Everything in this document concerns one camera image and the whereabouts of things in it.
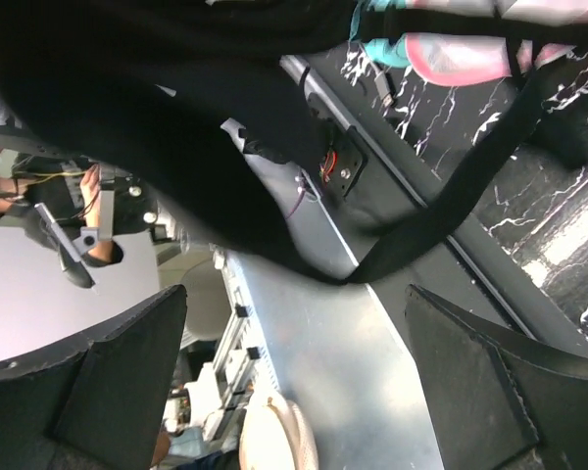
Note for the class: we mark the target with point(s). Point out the teal cat-ear headphones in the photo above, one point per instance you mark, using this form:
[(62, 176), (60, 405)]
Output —
[(382, 51)]

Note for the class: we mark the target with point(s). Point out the black bra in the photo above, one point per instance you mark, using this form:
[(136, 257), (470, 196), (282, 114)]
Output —
[(146, 85)]

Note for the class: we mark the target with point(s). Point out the white pink mesh laundry bag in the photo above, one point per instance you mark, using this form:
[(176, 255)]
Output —
[(463, 60)]

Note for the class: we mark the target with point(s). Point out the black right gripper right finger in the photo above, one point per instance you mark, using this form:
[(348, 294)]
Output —
[(497, 399)]

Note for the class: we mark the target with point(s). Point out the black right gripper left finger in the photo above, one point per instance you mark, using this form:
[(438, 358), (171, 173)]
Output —
[(94, 400)]

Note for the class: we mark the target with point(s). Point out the grey usb cable plug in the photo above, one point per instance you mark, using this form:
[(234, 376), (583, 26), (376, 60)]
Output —
[(384, 88)]

